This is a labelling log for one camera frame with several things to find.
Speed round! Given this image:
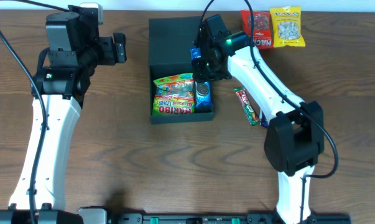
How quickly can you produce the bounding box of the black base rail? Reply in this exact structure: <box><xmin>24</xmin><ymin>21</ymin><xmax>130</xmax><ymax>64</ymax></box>
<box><xmin>109</xmin><ymin>213</ymin><xmax>351</xmax><ymax>224</ymax></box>

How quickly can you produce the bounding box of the red Hacks candy bag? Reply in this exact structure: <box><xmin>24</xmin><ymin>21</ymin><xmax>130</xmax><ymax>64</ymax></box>
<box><xmin>240</xmin><ymin>10</ymin><xmax>273</xmax><ymax>49</ymax></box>

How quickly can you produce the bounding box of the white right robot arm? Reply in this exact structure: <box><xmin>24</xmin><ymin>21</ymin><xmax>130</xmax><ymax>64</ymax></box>
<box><xmin>192</xmin><ymin>14</ymin><xmax>324</xmax><ymax>223</ymax></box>

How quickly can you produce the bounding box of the green Haribo candy bag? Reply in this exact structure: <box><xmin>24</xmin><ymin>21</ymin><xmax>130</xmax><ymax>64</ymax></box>
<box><xmin>152</xmin><ymin>73</ymin><xmax>195</xmax><ymax>116</ymax></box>

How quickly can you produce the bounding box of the red green KitKat bar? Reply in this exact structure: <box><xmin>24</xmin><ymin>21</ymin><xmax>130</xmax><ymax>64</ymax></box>
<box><xmin>234</xmin><ymin>87</ymin><xmax>260</xmax><ymax>126</ymax></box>

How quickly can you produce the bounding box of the yellow snack bag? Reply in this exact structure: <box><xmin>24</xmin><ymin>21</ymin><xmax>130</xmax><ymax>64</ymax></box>
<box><xmin>270</xmin><ymin>6</ymin><xmax>306</xmax><ymax>47</ymax></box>

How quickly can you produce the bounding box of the dark blue chocolate bar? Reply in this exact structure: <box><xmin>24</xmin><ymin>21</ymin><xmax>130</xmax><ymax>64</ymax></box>
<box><xmin>259</xmin><ymin>111</ymin><xmax>269</xmax><ymax>128</ymax></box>

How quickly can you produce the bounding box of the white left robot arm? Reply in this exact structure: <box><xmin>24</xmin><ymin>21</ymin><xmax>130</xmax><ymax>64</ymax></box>
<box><xmin>0</xmin><ymin>3</ymin><xmax>127</xmax><ymax>223</ymax></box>

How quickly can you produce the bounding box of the black box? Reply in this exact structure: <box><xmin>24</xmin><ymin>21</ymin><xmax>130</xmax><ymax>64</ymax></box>
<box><xmin>148</xmin><ymin>16</ymin><xmax>199</xmax><ymax>106</ymax></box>

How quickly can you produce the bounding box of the blue Oreo cookie pack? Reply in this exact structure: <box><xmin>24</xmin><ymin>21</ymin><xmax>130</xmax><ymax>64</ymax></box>
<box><xmin>189</xmin><ymin>47</ymin><xmax>213</xmax><ymax>113</ymax></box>

